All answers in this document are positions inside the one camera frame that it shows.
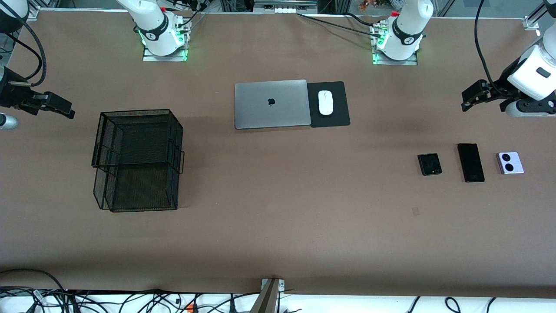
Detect tall black smartphone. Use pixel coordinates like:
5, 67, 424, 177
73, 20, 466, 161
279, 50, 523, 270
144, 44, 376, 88
457, 143, 486, 183

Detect lavender flip phone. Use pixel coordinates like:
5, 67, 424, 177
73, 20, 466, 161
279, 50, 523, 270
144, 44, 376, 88
496, 152, 525, 175

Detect small black flip phone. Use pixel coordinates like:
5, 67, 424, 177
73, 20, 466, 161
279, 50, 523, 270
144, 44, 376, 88
417, 153, 443, 176

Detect black mouse pad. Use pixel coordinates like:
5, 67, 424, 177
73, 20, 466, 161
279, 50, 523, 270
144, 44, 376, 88
307, 81, 351, 128

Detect white computer mouse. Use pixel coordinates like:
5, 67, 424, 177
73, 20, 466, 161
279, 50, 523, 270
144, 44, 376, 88
318, 90, 334, 116

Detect silver laptop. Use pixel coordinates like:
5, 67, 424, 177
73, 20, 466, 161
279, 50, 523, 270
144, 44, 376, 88
235, 80, 312, 130

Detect white power strip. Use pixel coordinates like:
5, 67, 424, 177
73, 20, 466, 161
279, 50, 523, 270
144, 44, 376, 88
253, 0, 318, 14

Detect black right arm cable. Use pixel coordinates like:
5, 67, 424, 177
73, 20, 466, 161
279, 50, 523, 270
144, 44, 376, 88
0, 5, 47, 87

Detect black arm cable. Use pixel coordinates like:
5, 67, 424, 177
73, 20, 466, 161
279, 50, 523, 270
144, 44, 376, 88
0, 5, 47, 87
475, 0, 504, 98

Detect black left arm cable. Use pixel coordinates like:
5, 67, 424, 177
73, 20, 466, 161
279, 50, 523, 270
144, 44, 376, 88
475, 0, 504, 98

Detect aluminium frame profile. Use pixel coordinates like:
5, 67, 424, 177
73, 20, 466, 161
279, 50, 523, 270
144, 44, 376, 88
25, 0, 59, 20
523, 0, 556, 31

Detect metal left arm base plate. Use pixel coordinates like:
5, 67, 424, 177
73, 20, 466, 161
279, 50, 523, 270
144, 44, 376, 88
372, 49, 418, 66

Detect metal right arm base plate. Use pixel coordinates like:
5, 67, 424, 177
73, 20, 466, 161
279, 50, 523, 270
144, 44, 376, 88
142, 43, 189, 62

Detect black wire mesh tray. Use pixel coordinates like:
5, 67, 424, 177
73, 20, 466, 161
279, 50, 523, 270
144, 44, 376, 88
91, 109, 185, 213

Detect curved black table cable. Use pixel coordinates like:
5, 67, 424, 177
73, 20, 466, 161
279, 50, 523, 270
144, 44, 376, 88
343, 12, 376, 27

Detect black base cables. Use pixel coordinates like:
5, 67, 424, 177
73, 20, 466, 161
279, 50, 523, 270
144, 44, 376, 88
172, 0, 207, 33

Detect long black table cable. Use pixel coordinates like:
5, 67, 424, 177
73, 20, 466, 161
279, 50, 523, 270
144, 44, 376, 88
297, 12, 377, 36

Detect black looped floor cable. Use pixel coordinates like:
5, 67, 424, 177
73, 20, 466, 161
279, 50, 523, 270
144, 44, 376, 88
0, 268, 66, 293

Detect tangled black floor cables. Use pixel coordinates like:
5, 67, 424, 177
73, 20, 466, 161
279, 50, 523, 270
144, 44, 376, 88
0, 287, 261, 313

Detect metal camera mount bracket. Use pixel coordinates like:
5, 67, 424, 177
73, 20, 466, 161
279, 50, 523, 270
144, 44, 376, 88
250, 278, 286, 313

